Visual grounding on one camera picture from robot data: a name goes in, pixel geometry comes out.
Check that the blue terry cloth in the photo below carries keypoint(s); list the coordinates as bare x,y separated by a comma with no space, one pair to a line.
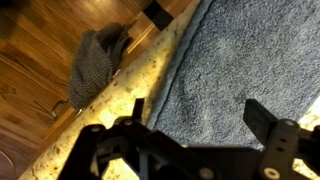
246,63

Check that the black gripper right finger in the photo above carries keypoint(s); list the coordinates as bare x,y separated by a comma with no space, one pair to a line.
280,146

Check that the gray knit dish towel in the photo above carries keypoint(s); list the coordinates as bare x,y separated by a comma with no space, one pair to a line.
91,68

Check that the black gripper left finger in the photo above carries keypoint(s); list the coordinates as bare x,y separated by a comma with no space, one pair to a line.
100,146

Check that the black drawer hook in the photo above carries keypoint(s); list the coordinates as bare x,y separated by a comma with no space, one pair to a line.
158,13

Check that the wooden drawer front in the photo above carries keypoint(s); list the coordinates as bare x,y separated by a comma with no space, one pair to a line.
141,31

